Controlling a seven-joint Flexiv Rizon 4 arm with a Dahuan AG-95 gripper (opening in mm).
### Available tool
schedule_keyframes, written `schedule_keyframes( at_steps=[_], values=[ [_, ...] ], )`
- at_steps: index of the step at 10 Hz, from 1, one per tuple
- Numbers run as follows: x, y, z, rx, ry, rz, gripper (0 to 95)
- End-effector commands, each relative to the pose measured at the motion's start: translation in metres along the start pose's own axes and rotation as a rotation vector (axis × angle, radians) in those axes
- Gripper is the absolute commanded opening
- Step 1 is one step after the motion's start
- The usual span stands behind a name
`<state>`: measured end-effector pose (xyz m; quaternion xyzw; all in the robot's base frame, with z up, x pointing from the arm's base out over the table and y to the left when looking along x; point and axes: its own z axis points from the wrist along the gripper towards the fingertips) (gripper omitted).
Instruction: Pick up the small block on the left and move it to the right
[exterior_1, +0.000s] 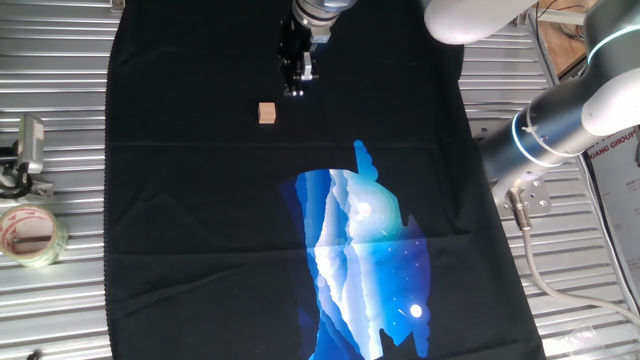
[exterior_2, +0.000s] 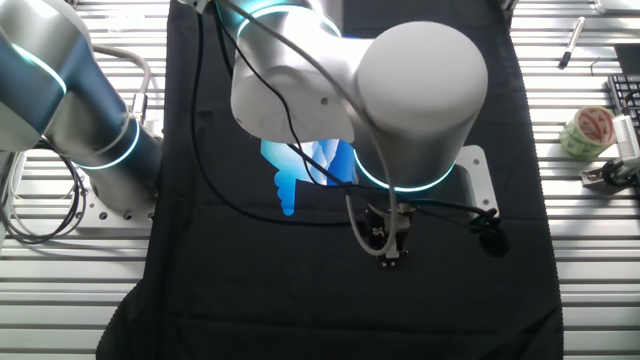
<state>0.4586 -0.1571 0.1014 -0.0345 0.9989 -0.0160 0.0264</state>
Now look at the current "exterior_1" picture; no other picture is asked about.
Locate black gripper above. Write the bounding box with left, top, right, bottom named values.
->
left=278, top=18, right=321, bottom=98

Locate small wooden block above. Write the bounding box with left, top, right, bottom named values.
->
left=257, top=102, right=278, bottom=125

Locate black cloth with blue print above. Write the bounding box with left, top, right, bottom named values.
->
left=102, top=0, right=549, bottom=360

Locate brown wooden board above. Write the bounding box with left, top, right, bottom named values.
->
left=534, top=0, right=601, bottom=77

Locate clear packing tape roll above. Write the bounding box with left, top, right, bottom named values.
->
left=0, top=204, right=70, bottom=269

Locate clear plastic bag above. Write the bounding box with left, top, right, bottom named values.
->
left=544, top=324, right=616, bottom=360

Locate thick grey robot base cable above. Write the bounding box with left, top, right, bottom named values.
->
left=503, top=187, right=640, bottom=329

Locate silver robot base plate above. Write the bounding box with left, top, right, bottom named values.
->
left=492, top=169, right=554, bottom=220

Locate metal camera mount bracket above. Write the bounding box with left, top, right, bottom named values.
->
left=0, top=144, right=55, bottom=201

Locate black camera cable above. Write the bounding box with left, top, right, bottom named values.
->
left=0, top=167, right=34, bottom=199

